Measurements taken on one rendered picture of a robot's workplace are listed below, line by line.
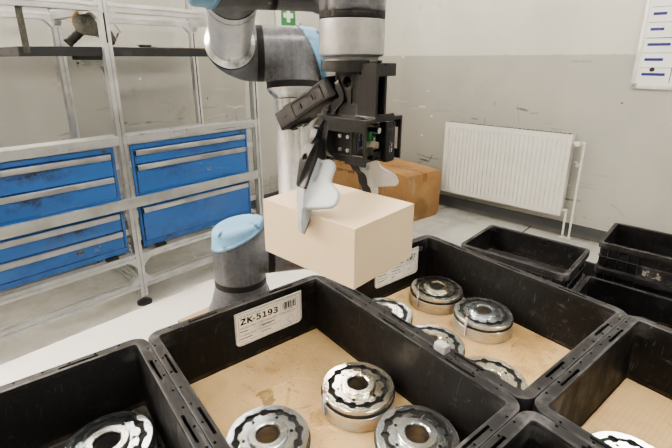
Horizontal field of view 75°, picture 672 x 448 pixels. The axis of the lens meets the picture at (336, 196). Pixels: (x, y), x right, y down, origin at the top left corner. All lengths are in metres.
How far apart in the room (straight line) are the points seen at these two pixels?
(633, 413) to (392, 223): 0.44
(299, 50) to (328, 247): 0.53
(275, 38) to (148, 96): 2.52
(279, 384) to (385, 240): 0.30
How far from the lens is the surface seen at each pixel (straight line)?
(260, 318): 0.75
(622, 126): 3.59
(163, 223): 2.61
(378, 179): 0.60
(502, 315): 0.86
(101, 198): 2.45
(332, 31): 0.50
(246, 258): 0.96
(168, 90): 3.48
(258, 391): 0.72
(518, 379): 0.73
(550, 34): 3.69
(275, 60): 0.94
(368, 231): 0.50
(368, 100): 0.49
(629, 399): 0.81
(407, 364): 0.67
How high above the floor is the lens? 1.30
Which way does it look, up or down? 18 degrees down
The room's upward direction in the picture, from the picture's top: straight up
